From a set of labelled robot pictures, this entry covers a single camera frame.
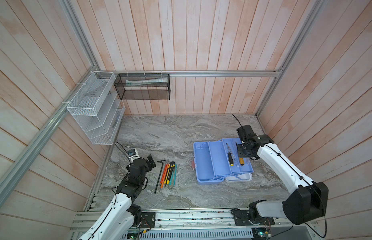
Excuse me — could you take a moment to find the black handle screwdriver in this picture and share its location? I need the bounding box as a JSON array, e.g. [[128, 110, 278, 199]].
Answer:
[[227, 144, 234, 167]]

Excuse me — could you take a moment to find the blue tool box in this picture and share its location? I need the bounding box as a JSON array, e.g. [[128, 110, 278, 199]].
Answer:
[[193, 138, 254, 185]]

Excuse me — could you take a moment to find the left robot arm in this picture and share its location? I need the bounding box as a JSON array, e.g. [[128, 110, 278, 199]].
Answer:
[[80, 155, 156, 240]]

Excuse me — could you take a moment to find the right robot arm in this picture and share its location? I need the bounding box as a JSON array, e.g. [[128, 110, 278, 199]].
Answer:
[[239, 135, 329, 225]]

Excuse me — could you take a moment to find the black hex key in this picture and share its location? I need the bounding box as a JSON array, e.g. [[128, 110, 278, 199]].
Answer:
[[154, 160, 168, 194]]

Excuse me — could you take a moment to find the red screwdriver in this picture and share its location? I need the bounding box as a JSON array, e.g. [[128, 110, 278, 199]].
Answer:
[[160, 164, 169, 191]]

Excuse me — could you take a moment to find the orange screwdriver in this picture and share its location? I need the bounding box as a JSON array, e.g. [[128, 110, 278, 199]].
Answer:
[[161, 164, 170, 189]]

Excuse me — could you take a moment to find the yellow black utility knife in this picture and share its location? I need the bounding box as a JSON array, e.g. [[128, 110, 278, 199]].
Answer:
[[164, 162, 175, 185]]

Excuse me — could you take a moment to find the teal utility knife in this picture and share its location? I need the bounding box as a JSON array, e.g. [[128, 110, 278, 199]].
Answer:
[[169, 164, 177, 189]]

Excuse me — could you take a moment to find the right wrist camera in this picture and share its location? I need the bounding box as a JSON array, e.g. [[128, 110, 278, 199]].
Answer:
[[237, 125, 256, 144]]

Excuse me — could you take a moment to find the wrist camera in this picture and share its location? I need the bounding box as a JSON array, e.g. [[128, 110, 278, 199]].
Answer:
[[127, 149, 139, 160], [237, 125, 256, 144]]

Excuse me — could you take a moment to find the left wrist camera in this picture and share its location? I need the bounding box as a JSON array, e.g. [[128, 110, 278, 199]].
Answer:
[[127, 149, 139, 160]]

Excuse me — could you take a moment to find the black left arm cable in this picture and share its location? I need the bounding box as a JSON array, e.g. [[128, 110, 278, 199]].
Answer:
[[114, 141, 132, 166]]

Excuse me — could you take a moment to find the white wire mesh shelf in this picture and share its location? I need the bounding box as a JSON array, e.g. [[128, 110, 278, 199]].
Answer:
[[67, 72, 125, 145]]

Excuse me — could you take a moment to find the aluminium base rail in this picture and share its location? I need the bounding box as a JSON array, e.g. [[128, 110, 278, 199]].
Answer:
[[67, 206, 320, 240]]

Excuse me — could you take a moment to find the black wire mesh basket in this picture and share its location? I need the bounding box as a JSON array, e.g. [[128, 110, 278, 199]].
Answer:
[[114, 73, 171, 101]]

